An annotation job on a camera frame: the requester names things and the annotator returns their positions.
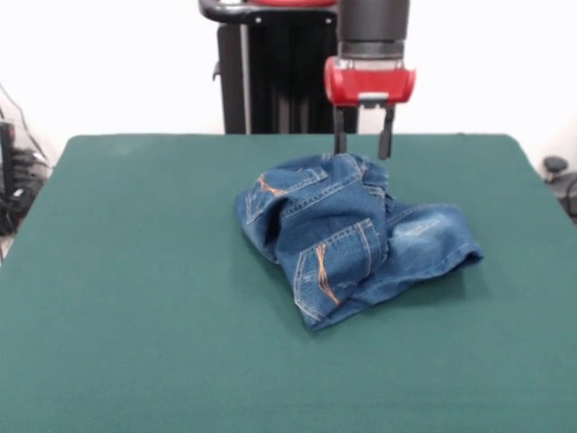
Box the blue denim jeans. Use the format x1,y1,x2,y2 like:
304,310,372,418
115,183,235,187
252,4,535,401
233,152,485,333

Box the black robot pedestal with handle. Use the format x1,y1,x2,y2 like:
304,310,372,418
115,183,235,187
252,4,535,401
197,0,371,135

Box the black cable tangle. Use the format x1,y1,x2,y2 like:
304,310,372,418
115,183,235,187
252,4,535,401
0,83,50,235

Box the dark green table cloth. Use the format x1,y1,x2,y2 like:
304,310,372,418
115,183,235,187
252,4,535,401
0,133,577,433

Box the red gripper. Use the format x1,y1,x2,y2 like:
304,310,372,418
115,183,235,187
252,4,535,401
324,57,417,160

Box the black round knob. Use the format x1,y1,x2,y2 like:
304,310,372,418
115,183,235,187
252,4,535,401
543,155,570,175

